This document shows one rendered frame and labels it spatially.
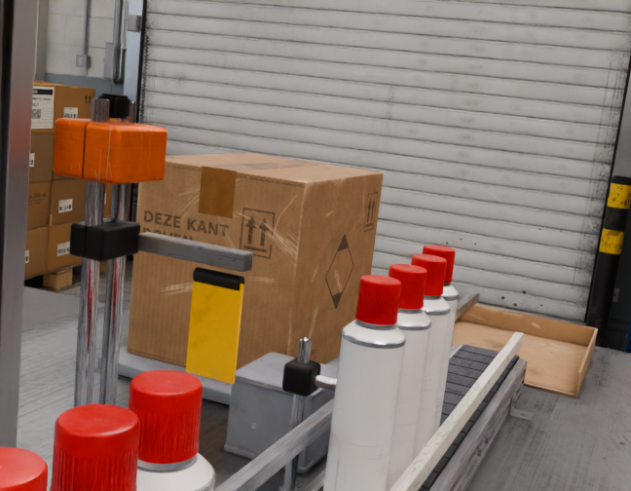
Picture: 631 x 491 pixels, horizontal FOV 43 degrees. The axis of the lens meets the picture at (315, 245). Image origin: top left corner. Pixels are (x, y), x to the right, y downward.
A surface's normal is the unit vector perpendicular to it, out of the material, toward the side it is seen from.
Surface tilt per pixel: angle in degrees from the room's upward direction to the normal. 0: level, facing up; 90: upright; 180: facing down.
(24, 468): 2
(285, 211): 90
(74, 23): 90
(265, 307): 90
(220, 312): 90
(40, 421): 0
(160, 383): 3
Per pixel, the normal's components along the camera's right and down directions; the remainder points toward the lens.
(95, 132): -0.40, 0.12
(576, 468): 0.11, -0.98
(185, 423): 0.74, 0.19
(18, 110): 0.91, 0.17
